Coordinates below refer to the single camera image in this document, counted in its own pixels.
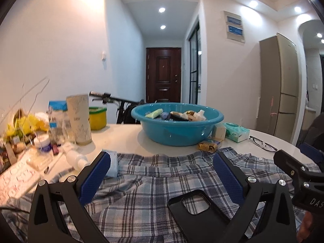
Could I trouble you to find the black phone case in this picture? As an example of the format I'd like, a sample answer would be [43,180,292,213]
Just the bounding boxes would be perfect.
[167,189,230,242]

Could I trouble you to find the green cream tube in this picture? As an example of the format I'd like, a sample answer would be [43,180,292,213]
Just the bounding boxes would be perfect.
[145,109,163,119]

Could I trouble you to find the person's right hand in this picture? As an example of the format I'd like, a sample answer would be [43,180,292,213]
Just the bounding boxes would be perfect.
[296,211,314,242]

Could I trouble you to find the bear print white pouch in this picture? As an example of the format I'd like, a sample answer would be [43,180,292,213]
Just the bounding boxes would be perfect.
[0,161,41,205]

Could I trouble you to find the white plastic bottle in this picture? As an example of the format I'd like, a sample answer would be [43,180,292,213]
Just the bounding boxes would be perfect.
[66,150,89,171]

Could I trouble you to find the clear plastic box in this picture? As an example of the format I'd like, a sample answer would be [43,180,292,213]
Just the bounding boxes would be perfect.
[26,152,53,171]

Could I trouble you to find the beige refrigerator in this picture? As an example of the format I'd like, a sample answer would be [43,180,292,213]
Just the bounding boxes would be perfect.
[256,33,299,142]

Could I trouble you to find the light blue sachet pack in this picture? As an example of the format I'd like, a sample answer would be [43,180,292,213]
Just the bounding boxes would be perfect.
[105,150,119,178]

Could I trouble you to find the blue plaid shirt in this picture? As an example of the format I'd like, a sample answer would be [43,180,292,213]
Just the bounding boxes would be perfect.
[1,146,322,243]

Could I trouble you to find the white blue cream jar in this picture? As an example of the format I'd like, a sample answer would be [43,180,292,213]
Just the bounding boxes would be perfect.
[33,134,52,152]

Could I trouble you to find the green tissue pack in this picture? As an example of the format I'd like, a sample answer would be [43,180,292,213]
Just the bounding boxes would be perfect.
[223,122,250,143]

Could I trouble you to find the gold cigarette box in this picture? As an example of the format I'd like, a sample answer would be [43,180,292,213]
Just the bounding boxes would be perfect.
[198,139,222,154]

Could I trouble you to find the yellow plastic bag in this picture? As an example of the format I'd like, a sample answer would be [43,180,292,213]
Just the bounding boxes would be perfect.
[6,114,49,137]

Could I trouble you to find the white square box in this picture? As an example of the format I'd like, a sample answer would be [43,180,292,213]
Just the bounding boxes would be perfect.
[211,124,227,142]

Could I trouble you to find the blue white powder bag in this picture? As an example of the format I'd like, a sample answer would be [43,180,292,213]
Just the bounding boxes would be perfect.
[47,100,68,145]

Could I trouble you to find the yellow box green rim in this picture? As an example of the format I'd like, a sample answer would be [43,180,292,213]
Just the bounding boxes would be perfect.
[89,107,107,131]

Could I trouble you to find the white floral Debo cup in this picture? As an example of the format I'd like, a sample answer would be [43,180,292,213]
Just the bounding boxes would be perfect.
[66,94,92,146]

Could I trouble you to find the blue plastic basin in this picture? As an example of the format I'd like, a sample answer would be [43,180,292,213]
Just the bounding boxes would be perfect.
[131,103,224,146]

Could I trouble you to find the black glass sliding door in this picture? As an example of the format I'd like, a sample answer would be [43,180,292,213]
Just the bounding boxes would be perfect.
[188,23,201,104]

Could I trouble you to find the dark red entrance door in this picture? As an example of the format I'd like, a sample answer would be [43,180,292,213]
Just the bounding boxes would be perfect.
[146,47,182,103]

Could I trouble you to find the black frame eyeglasses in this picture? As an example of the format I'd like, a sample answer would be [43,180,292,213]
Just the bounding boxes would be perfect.
[249,135,277,153]

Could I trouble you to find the bicycle handlebar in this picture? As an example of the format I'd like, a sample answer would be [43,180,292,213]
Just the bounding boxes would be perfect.
[89,91,144,105]

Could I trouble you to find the metal wire hanger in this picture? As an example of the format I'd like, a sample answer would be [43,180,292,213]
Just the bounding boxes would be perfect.
[1,76,50,125]

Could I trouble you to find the wall electrical panel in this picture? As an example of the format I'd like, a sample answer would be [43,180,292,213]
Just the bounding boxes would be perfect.
[224,11,245,43]

